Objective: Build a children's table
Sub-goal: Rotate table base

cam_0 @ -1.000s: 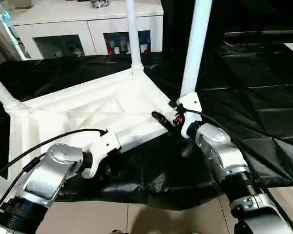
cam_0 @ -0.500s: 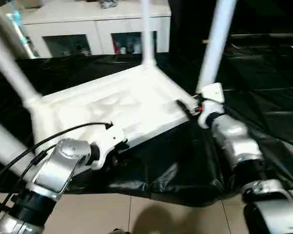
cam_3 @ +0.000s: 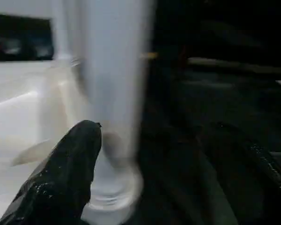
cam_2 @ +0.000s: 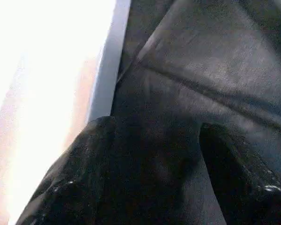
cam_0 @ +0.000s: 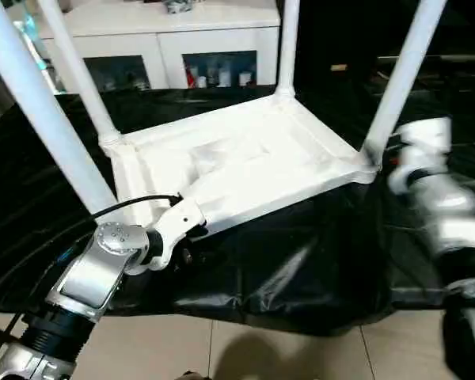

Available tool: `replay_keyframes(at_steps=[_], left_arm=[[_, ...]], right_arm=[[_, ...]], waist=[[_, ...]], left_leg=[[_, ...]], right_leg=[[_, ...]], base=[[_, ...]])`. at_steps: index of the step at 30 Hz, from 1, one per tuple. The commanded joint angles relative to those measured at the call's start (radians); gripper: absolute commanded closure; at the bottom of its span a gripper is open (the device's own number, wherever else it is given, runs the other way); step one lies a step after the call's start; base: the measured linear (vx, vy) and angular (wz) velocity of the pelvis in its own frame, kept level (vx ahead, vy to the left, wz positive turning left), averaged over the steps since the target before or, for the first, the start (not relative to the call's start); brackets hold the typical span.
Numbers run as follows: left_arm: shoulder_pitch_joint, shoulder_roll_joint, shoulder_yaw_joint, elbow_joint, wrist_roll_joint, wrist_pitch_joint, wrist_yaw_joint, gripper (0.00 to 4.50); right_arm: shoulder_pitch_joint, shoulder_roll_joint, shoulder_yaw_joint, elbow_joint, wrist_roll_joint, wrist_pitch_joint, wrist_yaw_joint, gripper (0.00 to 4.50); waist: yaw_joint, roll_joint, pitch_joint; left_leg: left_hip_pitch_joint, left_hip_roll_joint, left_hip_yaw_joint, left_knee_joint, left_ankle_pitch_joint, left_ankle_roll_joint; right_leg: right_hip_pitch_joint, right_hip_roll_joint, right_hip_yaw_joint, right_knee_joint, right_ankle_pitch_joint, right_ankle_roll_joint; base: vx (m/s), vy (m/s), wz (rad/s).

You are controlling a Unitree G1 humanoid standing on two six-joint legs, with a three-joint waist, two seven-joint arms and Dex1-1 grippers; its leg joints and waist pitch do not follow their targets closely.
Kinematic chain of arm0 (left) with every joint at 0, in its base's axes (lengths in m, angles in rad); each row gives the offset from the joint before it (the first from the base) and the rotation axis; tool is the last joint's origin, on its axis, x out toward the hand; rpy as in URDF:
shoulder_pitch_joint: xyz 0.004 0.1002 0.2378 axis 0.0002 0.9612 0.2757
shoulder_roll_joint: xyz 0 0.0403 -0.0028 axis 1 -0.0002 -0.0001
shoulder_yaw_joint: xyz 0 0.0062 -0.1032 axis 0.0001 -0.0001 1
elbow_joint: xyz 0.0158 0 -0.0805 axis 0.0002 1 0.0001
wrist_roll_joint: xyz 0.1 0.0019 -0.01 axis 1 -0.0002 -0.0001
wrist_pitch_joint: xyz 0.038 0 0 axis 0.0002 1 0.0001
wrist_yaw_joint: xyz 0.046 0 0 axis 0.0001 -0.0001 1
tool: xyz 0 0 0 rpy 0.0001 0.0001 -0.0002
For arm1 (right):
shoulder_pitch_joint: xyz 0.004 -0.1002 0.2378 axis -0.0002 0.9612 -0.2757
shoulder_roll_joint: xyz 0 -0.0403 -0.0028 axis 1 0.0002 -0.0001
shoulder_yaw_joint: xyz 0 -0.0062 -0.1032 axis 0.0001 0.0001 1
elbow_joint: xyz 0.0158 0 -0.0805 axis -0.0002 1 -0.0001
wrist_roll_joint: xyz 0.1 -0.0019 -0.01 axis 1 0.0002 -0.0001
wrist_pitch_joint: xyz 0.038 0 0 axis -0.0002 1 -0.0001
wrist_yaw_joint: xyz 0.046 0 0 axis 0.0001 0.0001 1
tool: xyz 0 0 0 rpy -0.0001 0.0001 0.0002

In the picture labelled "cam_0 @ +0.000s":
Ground white plastic table top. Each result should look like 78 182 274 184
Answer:
99 93 378 234

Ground black plastic mat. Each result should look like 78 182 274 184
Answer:
0 79 475 337

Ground white glass-door cabinet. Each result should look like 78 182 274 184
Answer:
20 0 282 89

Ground grey crumpled object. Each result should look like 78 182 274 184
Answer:
165 0 195 14

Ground white pole with blue band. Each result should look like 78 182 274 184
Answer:
16 16 56 89

